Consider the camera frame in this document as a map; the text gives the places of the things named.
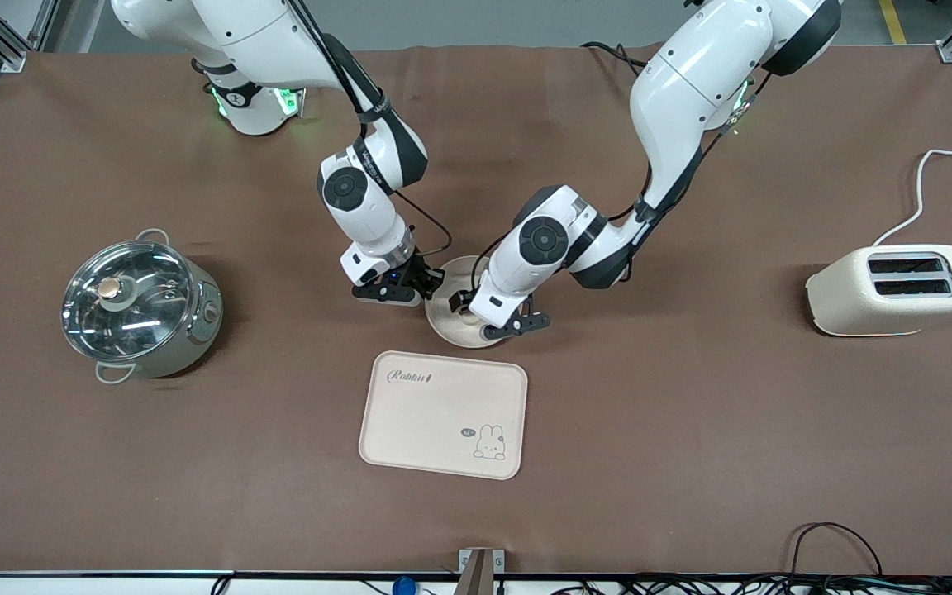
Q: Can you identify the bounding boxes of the tan angled post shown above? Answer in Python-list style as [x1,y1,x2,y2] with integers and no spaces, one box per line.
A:
[453,550,495,595]

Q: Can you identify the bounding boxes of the black cable bundle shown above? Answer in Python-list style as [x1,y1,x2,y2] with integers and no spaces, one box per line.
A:
[550,573,952,595]

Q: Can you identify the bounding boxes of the grey metal bracket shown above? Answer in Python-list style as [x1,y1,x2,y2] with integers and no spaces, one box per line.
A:
[459,548,505,574]

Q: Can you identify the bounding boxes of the black looped cable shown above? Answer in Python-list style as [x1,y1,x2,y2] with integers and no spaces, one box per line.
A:
[788,522,883,579]

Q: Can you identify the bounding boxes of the white toaster power cable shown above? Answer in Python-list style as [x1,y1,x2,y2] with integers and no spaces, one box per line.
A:
[872,146,952,247]

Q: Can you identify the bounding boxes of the steel pot with glass lid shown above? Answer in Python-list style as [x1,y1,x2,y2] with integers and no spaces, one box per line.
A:
[63,229,225,386]

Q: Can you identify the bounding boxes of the glass pot lid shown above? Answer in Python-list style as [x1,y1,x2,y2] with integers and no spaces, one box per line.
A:
[61,240,196,362]

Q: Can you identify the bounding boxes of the brown table mat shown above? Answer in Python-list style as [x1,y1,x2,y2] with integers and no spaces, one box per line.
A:
[0,43,952,576]

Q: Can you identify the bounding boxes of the cream two-slot toaster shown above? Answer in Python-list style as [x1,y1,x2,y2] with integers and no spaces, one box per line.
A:
[805,244,952,337]

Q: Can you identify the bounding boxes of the black left base cable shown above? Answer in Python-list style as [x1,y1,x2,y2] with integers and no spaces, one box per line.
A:
[581,40,650,79]

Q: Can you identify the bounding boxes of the cream rabbit print tray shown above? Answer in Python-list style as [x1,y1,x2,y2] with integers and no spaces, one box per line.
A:
[358,350,529,481]

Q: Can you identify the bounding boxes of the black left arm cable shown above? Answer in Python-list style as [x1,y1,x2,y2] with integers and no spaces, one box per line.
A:
[466,70,768,292]

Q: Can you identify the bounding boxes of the round cream plate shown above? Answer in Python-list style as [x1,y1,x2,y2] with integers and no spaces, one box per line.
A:
[425,255,518,350]

